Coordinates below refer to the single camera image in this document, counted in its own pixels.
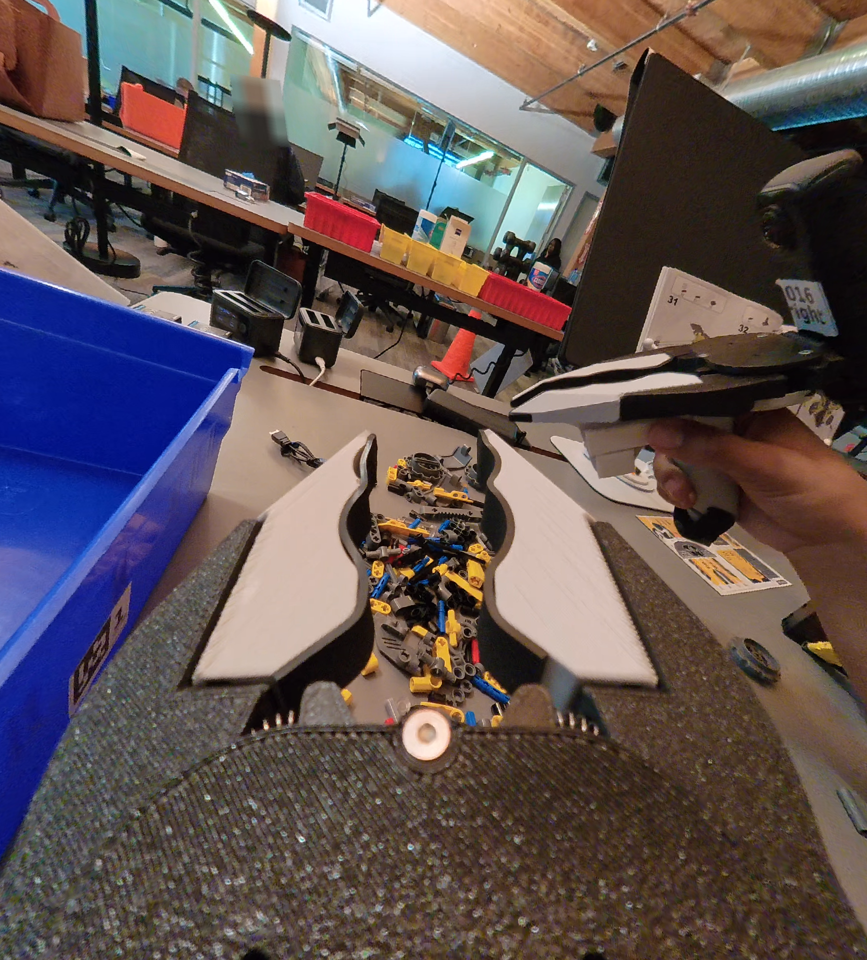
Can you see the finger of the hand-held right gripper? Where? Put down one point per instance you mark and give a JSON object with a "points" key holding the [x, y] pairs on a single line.
{"points": [[613, 442], [591, 390]]}

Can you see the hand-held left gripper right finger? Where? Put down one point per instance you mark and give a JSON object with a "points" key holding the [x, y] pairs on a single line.
{"points": [[561, 585]]}

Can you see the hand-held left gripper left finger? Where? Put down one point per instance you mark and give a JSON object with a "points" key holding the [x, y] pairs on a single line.
{"points": [[298, 585]]}

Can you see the pile of toy building parts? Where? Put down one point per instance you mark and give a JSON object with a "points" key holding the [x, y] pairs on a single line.
{"points": [[426, 585]]}

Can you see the person's right hand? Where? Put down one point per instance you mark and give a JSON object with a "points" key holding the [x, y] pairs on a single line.
{"points": [[778, 480]]}

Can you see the red plastic bin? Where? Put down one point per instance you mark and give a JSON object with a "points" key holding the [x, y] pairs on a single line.
{"points": [[523, 304], [340, 223]]}

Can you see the black power adapter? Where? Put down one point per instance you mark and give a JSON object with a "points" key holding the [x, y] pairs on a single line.
{"points": [[471, 412]]}

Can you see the white wipes tub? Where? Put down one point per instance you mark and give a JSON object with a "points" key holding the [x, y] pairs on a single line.
{"points": [[542, 277]]}

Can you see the open instruction booklet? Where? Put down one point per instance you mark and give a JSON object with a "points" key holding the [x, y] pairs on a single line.
{"points": [[685, 307]]}

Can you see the orange traffic cone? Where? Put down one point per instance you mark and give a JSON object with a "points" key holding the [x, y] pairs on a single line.
{"points": [[460, 360]]}

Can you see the black dumbbell rack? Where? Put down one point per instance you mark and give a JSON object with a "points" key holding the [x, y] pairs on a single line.
{"points": [[512, 255]]}

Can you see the yellow sticker sheet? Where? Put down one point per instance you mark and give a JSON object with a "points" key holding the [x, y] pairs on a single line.
{"points": [[718, 559]]}

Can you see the yellow plastic bin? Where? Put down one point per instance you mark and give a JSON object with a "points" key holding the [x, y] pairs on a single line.
{"points": [[450, 270], [394, 246], [476, 281], [422, 259]]}

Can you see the silver webcam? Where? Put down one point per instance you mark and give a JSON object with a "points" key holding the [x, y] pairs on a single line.
{"points": [[431, 377]]}

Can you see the black divider panel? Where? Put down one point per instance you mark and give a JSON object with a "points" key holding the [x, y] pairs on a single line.
{"points": [[688, 187]]}

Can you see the white carton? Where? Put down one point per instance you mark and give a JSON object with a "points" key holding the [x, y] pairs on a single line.
{"points": [[457, 234]]}

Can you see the blue plastic bin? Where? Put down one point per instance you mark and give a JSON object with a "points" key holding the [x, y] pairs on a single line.
{"points": [[88, 487]]}

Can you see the pale blue carton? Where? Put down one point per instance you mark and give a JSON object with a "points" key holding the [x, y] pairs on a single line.
{"points": [[426, 225]]}

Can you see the small black charger case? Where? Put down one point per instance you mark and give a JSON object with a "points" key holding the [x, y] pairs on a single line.
{"points": [[321, 341]]}

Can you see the wooden desk with bins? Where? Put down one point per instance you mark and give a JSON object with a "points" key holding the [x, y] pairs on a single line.
{"points": [[373, 262]]}

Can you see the yellow toy model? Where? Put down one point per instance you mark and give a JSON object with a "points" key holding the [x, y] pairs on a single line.
{"points": [[816, 637]]}

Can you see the black computer monitor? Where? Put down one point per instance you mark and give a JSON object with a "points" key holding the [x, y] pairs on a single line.
{"points": [[396, 211]]}

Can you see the large black charger case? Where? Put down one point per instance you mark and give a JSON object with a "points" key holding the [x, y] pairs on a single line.
{"points": [[246, 322]]}

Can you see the tripod with device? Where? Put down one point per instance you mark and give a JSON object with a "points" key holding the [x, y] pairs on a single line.
{"points": [[347, 135]]}

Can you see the small blue box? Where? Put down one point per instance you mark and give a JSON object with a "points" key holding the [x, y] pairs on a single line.
{"points": [[246, 186]]}

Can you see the long office desk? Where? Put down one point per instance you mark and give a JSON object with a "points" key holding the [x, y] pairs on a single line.
{"points": [[163, 180]]}

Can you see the white plastic bag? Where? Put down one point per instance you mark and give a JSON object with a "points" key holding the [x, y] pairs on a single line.
{"points": [[13, 240]]}

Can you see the black floor stand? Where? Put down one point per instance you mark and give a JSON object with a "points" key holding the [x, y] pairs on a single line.
{"points": [[96, 150]]}

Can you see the orange box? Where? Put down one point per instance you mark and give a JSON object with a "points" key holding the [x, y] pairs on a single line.
{"points": [[152, 116]]}

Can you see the brown paper bag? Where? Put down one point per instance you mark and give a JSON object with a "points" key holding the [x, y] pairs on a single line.
{"points": [[21, 52]]}

